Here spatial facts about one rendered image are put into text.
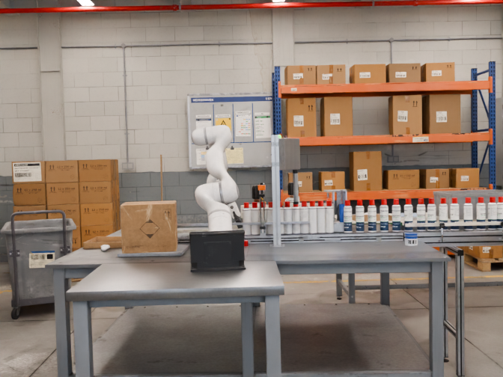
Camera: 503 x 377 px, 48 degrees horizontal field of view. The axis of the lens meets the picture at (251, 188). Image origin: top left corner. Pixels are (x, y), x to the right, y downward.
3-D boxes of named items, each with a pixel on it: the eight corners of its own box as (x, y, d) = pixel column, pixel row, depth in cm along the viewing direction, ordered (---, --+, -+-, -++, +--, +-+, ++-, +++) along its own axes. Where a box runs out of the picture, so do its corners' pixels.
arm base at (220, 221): (242, 256, 287) (239, 228, 300) (239, 233, 273) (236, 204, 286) (205, 260, 287) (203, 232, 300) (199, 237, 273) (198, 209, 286)
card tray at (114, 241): (141, 241, 375) (141, 235, 375) (131, 247, 349) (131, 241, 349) (96, 242, 376) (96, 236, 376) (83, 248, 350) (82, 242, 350)
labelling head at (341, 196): (345, 229, 372) (344, 189, 371) (348, 231, 359) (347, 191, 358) (324, 229, 373) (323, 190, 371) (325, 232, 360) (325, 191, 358)
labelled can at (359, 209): (363, 232, 359) (363, 199, 357) (364, 233, 353) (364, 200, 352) (355, 232, 359) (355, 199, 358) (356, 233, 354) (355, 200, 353)
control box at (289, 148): (300, 169, 351) (299, 138, 350) (285, 170, 337) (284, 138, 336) (287, 169, 357) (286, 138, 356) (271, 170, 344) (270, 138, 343)
